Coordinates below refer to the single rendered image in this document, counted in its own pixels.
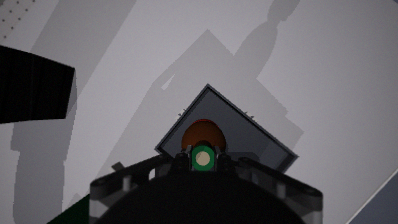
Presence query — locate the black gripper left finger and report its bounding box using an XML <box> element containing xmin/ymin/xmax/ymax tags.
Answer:
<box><xmin>89</xmin><ymin>145</ymin><xmax>193</xmax><ymax>224</ymax></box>

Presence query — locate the brown glass bottle with red label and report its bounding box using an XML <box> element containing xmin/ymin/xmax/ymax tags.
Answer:
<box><xmin>181</xmin><ymin>119</ymin><xmax>226</xmax><ymax>171</ymax></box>

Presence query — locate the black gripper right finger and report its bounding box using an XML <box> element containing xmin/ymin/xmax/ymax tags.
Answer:
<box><xmin>213</xmin><ymin>146</ymin><xmax>323</xmax><ymax>224</ymax></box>

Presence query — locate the dark green crate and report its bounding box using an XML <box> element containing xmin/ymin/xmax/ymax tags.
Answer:
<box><xmin>47</xmin><ymin>193</ymin><xmax>90</xmax><ymax>224</ymax></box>

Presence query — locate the grey flat bar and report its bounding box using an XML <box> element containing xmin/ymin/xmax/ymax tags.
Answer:
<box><xmin>109</xmin><ymin>109</ymin><xmax>258</xmax><ymax>172</ymax></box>

